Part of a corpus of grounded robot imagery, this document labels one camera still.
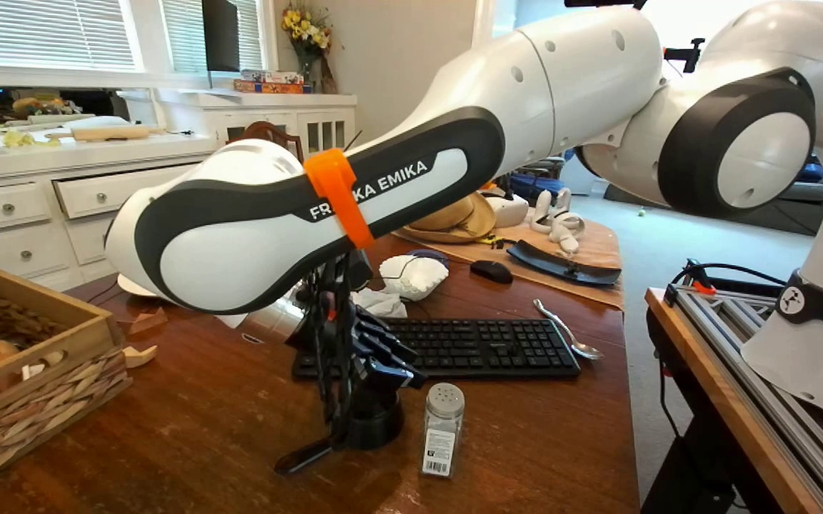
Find wooden cutting board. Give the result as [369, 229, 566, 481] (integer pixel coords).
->
[392, 211, 626, 315]

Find white dresser with drawers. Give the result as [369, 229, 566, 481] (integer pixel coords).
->
[0, 131, 222, 295]

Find small white shell dish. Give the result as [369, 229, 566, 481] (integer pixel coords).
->
[349, 284, 415, 322]

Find black round object with handle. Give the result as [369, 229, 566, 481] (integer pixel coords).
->
[272, 384, 409, 481]

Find large white shell dish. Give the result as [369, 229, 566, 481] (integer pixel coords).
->
[376, 252, 455, 306]

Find black rectangular panel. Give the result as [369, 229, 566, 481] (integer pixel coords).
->
[200, 0, 243, 74]

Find yellow flowers in vase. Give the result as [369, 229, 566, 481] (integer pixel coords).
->
[279, 4, 336, 94]

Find black coiled gripper cable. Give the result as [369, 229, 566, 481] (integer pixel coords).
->
[309, 252, 376, 452]

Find black computer mouse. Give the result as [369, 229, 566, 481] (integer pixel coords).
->
[467, 258, 516, 289]

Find white cabinet with grid doors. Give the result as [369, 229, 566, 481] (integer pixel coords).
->
[190, 88, 362, 164]

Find metal spoon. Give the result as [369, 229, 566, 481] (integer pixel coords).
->
[530, 296, 605, 366]

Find small light wood piece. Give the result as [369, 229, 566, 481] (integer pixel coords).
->
[126, 308, 170, 339]
[120, 342, 159, 374]

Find white plate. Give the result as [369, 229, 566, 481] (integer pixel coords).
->
[115, 271, 162, 299]

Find glass spice shaker bottle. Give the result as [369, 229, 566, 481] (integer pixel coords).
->
[416, 381, 467, 481]

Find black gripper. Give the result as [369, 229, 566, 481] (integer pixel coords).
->
[326, 284, 426, 409]

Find white window blinds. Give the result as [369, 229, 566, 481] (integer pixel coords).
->
[0, 0, 140, 72]

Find black computer keyboard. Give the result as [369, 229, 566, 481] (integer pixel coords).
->
[290, 315, 582, 384]

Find black stand cable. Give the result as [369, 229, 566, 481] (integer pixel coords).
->
[666, 258, 796, 299]

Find woven wooden basket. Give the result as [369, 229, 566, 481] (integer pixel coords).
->
[0, 262, 137, 499]

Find straw hat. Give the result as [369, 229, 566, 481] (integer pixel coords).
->
[400, 191, 500, 249]

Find white curved object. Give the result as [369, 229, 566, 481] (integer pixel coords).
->
[525, 187, 589, 258]

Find brown wooden chair back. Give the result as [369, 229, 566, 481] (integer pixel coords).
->
[226, 117, 306, 164]

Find robot stand with wooden edge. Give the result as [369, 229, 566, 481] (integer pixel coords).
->
[642, 259, 823, 514]

